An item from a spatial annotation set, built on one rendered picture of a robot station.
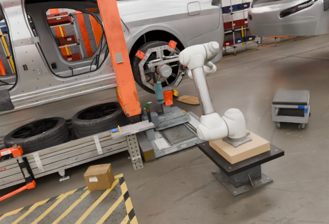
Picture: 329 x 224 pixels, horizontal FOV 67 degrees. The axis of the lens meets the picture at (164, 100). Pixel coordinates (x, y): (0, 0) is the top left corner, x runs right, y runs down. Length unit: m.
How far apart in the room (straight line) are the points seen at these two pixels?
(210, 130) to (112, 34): 1.28
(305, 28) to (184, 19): 2.16
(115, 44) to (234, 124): 1.33
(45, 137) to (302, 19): 3.99
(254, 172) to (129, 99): 1.36
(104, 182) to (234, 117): 1.34
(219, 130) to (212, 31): 1.74
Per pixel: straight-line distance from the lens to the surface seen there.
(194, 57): 1.92
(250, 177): 2.25
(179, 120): 3.24
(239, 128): 2.03
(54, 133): 2.94
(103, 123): 2.81
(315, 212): 2.11
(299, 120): 3.07
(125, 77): 2.52
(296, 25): 4.63
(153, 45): 3.01
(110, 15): 2.47
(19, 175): 2.97
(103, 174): 2.46
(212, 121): 1.93
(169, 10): 3.16
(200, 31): 3.30
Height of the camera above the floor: 1.42
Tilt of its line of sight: 18 degrees down
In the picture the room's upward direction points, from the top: 11 degrees counter-clockwise
